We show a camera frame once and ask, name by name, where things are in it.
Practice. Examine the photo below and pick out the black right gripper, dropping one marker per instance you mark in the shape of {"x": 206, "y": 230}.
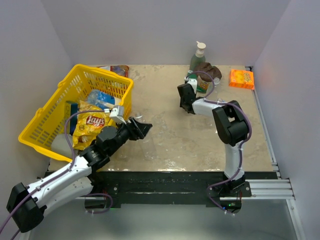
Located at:
{"x": 181, "y": 105}

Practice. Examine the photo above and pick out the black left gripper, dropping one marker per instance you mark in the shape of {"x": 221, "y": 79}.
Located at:
{"x": 137, "y": 130}

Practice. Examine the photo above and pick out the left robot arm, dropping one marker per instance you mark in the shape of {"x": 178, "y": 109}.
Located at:
{"x": 27, "y": 204}

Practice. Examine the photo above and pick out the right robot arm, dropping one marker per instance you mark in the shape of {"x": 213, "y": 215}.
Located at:
{"x": 232, "y": 125}

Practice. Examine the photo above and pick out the uncapped clear bottle by bag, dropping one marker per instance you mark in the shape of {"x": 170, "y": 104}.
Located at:
{"x": 216, "y": 81}

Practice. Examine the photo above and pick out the green soap pump bottle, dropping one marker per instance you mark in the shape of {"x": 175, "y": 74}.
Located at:
{"x": 198, "y": 57}

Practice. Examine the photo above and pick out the green plastic bag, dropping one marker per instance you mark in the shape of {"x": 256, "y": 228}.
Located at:
{"x": 202, "y": 86}

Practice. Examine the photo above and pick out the yellow Lays chips bag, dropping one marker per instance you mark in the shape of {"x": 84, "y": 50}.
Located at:
{"x": 89, "y": 124}

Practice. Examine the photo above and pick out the orange candy box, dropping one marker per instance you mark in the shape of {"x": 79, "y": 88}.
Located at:
{"x": 241, "y": 79}

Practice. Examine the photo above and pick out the blue white plastic package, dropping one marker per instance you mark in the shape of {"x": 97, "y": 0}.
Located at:
{"x": 102, "y": 100}

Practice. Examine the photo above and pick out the red snack bag behind basket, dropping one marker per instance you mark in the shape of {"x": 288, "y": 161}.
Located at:
{"x": 121, "y": 70}

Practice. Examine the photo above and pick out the yellow plastic shopping basket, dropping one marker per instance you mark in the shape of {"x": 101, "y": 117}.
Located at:
{"x": 49, "y": 121}

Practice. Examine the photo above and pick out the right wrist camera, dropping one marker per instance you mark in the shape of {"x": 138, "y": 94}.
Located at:
{"x": 193, "y": 82}

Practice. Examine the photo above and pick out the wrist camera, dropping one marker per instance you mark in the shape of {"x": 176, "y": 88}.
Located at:
{"x": 117, "y": 114}
{"x": 193, "y": 82}

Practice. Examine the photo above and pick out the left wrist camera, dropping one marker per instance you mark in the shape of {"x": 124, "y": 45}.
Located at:
{"x": 117, "y": 114}

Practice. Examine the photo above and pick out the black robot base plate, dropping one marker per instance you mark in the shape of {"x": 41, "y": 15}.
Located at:
{"x": 118, "y": 188}

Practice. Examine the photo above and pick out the aluminium frame rail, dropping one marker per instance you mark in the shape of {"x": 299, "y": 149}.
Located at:
{"x": 280, "y": 188}

